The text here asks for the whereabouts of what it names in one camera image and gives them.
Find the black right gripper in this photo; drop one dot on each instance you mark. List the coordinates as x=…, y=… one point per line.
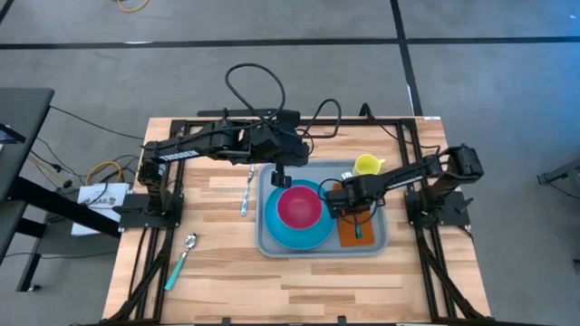
x=353, y=194

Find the orange cloth napkin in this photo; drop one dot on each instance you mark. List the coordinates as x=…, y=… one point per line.
x=349, y=237

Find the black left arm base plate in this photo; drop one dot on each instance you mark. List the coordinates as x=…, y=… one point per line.
x=136, y=217

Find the yellow plastic cup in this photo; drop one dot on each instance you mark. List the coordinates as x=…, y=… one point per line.
x=366, y=165

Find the pink plastic bowl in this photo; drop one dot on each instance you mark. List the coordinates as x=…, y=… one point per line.
x=299, y=208

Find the blue plastic plate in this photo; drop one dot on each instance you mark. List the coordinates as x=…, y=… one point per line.
x=276, y=226

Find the grey plastic tray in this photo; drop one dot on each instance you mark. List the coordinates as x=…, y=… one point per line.
x=317, y=252

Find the white paper sheet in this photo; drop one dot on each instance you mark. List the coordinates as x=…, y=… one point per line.
x=113, y=194

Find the black metal table frame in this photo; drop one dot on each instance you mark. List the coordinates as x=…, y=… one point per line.
x=385, y=121

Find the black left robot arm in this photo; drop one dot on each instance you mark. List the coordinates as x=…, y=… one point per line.
x=190, y=151

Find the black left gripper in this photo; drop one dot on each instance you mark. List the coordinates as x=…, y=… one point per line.
x=272, y=145

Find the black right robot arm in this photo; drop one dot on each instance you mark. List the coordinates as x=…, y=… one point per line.
x=408, y=179

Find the black bar on table edge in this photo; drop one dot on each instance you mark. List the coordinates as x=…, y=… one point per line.
x=235, y=112

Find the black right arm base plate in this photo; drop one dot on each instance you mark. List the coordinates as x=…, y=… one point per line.
x=460, y=217

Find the black desk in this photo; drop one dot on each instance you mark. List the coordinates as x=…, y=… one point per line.
x=22, y=127

